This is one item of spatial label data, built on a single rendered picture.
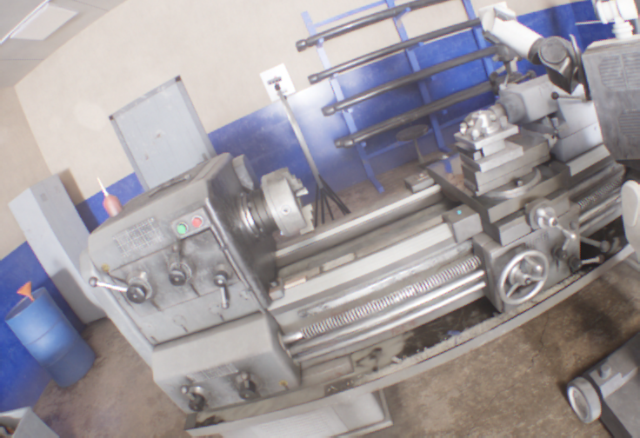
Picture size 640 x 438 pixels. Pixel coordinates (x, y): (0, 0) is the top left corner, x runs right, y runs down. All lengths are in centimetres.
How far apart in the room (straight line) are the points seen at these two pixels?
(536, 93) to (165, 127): 398
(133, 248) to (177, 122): 334
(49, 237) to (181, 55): 268
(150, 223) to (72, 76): 417
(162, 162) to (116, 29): 183
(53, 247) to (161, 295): 336
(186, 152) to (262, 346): 355
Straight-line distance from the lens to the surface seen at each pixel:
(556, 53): 105
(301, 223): 126
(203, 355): 132
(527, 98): 151
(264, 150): 436
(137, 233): 122
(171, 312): 135
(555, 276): 144
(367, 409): 167
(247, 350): 124
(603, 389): 153
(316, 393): 150
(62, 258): 457
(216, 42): 439
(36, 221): 457
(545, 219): 115
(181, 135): 448
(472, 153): 116
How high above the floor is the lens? 149
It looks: 19 degrees down
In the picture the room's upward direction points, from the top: 24 degrees counter-clockwise
